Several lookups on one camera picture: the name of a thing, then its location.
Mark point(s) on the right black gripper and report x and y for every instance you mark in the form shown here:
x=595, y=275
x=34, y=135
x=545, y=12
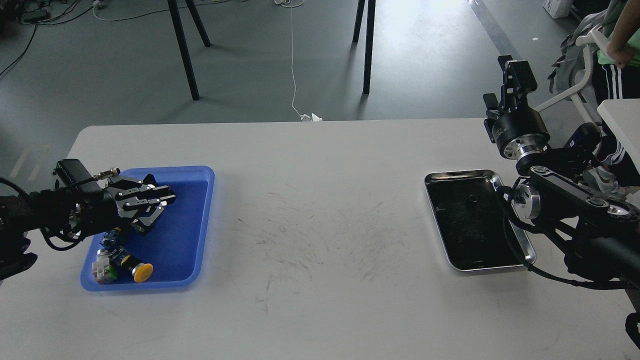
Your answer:
x=517, y=130

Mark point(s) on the black stand leg left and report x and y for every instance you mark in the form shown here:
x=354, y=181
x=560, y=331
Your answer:
x=181, y=41

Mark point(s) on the white green terminal block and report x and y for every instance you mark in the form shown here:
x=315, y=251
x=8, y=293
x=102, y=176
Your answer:
x=102, y=270

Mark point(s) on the black red connector part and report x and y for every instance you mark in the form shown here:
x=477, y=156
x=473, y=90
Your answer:
x=149, y=180

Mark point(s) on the person in green shirt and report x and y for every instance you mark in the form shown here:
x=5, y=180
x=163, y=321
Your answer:
x=616, y=77

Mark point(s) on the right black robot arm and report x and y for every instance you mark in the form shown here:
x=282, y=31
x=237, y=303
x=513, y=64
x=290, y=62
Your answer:
x=597, y=232

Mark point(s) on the white chair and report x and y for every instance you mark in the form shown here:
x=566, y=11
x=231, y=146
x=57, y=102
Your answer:
x=573, y=72

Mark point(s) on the white side table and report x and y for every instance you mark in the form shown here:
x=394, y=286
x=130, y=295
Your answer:
x=622, y=116

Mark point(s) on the black stand leg right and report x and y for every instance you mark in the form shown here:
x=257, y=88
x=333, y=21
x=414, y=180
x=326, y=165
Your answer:
x=371, y=8

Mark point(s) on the yellow push button switch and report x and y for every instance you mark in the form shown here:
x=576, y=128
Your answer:
x=140, y=271

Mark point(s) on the white box on floor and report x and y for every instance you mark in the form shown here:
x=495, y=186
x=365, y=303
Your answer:
x=557, y=9

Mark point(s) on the metal tray with black mat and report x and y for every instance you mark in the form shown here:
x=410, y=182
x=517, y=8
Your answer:
x=476, y=237

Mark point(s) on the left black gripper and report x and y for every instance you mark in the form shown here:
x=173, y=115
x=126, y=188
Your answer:
x=100, y=212

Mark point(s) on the black stand leg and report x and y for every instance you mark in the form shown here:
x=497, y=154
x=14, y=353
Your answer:
x=181, y=41
x=371, y=8

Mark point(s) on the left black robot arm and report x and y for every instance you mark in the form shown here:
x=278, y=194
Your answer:
x=49, y=212

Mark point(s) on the blue plastic tray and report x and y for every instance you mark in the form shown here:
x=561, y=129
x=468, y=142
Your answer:
x=176, y=244

